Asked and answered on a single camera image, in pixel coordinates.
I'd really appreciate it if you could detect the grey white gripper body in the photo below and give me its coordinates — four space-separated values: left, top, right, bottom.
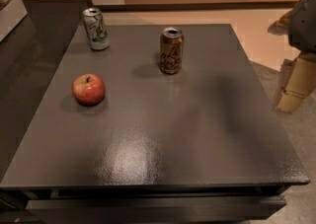
288 0 316 53

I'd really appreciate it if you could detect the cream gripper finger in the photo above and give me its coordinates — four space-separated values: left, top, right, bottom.
268 11 291 36
276 51 316 112

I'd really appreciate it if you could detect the orange La Croix can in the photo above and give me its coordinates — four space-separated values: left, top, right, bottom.
159 27 184 74

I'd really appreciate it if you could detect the white green soda can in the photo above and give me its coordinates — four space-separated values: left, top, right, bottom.
83 8 110 50

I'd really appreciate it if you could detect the red apple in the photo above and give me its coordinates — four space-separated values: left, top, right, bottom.
72 74 106 106

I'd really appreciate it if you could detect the dark drawer front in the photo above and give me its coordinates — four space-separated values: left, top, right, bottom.
27 196 286 224

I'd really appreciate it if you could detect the white box on counter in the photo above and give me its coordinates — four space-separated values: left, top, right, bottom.
0 0 28 42

